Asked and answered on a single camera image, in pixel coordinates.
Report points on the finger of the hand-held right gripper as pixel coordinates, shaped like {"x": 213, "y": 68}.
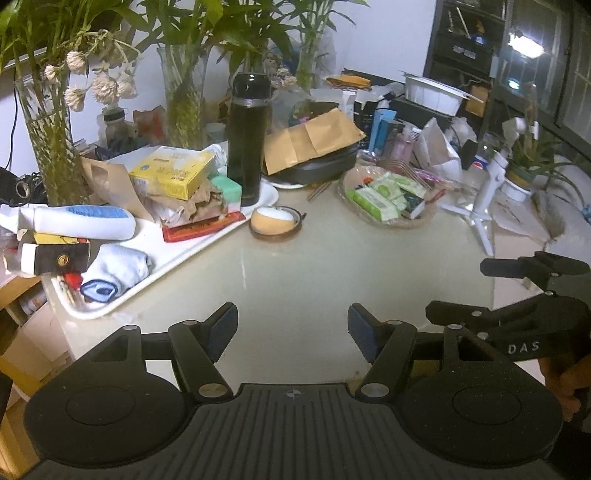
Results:
{"x": 521, "y": 267}
{"x": 461, "y": 314}

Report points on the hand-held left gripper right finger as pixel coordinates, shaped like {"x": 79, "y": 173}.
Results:
{"x": 364, "y": 332}

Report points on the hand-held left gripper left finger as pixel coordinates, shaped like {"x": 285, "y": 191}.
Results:
{"x": 221, "y": 332}

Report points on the person's right hand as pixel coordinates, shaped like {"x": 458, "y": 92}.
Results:
{"x": 565, "y": 383}

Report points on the white gimbal tripod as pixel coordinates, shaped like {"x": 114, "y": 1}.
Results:
{"x": 485, "y": 194}

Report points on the white tray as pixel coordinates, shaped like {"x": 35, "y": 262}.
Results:
{"x": 184, "y": 251}

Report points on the glass dish of packets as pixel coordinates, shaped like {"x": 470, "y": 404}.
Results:
{"x": 415, "y": 222}

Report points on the red packet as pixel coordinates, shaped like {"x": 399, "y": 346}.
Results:
{"x": 203, "y": 228}

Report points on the potted green plant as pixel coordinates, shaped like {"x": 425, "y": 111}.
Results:
{"x": 531, "y": 157}

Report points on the cola bottle blue label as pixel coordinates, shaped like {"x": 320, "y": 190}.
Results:
{"x": 480, "y": 159}

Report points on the rolled white blue socks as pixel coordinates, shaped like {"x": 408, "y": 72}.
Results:
{"x": 120, "y": 272}

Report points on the small dark box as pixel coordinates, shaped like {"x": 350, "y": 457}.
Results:
{"x": 414, "y": 205}

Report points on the round wooden white-top gadget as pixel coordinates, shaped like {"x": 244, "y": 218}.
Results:
{"x": 274, "y": 221}

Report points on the white green wipes packet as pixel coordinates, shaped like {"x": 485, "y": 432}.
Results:
{"x": 374, "y": 203}

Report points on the crumpled brown paper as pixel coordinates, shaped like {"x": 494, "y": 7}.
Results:
{"x": 184, "y": 207}

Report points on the mint green box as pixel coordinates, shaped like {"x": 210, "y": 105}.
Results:
{"x": 226, "y": 189}

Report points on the white plate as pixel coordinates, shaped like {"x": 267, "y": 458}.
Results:
{"x": 270, "y": 194}

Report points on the white plastic bag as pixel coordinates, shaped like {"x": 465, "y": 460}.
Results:
{"x": 434, "y": 147}

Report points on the wooden chopsticks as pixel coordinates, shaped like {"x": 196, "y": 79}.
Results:
{"x": 321, "y": 189}

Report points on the small red item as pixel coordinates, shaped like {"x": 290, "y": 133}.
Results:
{"x": 71, "y": 279}

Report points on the yellow cardboard box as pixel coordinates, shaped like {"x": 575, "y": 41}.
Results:
{"x": 173, "y": 173}

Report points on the black zip case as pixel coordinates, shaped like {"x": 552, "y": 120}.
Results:
{"x": 323, "y": 168}

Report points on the pink bottle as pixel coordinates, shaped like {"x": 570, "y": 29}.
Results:
{"x": 404, "y": 145}

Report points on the white tube blue label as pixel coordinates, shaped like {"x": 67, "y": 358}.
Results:
{"x": 83, "y": 221}

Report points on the white crumpled plastic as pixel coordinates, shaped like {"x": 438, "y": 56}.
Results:
{"x": 217, "y": 154}

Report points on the black box gold emblem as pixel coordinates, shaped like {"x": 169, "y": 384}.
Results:
{"x": 55, "y": 261}

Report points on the brown window paper bag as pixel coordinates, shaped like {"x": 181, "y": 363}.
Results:
{"x": 108, "y": 184}

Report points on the yellow pictured box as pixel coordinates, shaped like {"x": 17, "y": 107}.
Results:
{"x": 60, "y": 238}

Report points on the white takeaway container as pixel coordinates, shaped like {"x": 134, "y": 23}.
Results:
{"x": 438, "y": 94}

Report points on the black thermos bottle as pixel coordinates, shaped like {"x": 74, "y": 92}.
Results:
{"x": 247, "y": 138}

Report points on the blue white box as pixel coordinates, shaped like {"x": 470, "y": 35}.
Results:
{"x": 383, "y": 129}

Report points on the brown paper envelope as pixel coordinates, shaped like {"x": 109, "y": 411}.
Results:
{"x": 314, "y": 138}

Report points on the wooden shelf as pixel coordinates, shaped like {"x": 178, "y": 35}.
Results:
{"x": 18, "y": 295}

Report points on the orange toy packet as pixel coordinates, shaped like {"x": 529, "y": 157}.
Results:
{"x": 150, "y": 124}

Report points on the glass vase with bamboo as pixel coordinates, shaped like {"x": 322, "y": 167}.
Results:
{"x": 184, "y": 110}
{"x": 307, "y": 64}

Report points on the small glass jar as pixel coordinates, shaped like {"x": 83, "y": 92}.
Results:
{"x": 113, "y": 129}

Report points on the black shelf cabinet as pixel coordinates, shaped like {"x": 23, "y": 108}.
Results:
{"x": 461, "y": 41}

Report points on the glass vase dried flowers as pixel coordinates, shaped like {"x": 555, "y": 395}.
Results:
{"x": 51, "y": 152}

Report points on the yellow black pouch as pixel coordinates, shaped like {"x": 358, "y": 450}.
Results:
{"x": 348, "y": 82}

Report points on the black webcam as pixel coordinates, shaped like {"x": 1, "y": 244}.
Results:
{"x": 14, "y": 187}

